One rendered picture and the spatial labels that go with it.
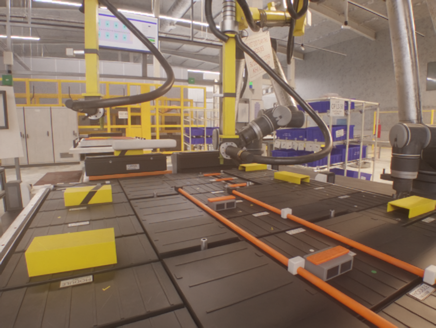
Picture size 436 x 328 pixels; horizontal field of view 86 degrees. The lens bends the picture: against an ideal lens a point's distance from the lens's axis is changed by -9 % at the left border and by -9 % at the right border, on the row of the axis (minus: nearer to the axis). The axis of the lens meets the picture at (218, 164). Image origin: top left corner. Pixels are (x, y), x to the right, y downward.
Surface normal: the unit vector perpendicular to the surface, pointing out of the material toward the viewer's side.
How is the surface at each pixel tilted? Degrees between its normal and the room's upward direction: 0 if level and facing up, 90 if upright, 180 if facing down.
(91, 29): 90
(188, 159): 90
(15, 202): 90
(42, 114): 90
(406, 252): 0
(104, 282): 0
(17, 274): 0
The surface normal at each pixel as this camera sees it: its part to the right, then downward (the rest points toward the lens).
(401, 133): -0.99, -0.01
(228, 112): 0.20, 0.14
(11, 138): 0.79, 0.09
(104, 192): 0.41, 0.13
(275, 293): 0.00, -0.99
